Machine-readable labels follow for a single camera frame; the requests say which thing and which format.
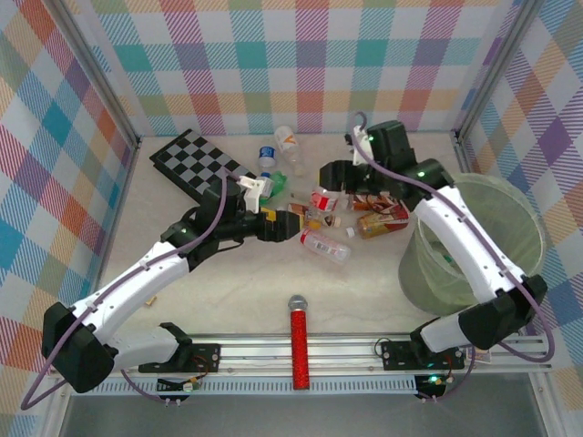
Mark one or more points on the white label orange V bottle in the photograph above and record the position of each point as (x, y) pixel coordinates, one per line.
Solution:
(287, 141)

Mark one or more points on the small circuit board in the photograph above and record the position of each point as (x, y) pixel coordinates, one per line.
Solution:
(430, 384)
(180, 386)

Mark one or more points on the blue label blue cap bottle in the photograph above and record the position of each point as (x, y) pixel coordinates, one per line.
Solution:
(268, 155)

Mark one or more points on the red white label clear bottle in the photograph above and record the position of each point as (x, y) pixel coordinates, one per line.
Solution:
(325, 200)

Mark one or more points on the small bottle tan cap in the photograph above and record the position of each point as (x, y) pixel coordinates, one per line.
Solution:
(330, 221)

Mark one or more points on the green plastic bottle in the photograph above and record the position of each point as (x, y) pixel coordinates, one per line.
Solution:
(279, 182)

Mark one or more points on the aluminium frame post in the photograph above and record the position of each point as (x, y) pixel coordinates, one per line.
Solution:
(496, 73)
(98, 82)

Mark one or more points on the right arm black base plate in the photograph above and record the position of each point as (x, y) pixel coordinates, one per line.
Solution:
(396, 355)

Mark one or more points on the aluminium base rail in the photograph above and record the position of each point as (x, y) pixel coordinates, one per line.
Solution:
(273, 352)

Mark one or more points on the right aluminium frame post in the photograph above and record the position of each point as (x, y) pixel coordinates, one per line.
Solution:
(496, 73)

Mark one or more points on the left aluminium frame post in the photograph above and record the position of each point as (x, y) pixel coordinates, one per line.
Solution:
(98, 82)

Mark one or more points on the copper red tea bottle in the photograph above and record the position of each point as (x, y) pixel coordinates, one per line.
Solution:
(369, 202)

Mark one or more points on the purple picture card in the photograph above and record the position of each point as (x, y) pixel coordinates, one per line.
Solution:
(483, 357)

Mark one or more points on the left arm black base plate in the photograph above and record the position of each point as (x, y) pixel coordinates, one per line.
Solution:
(205, 357)

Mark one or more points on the red glitter microphone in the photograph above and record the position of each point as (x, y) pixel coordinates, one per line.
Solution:
(299, 346)

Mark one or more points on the white bottle cap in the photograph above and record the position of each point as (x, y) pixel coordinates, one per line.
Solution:
(350, 232)

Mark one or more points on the green translucent bin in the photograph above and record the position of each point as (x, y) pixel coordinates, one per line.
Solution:
(510, 218)

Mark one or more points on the black grey chessboard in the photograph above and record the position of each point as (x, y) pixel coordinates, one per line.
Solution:
(196, 155)

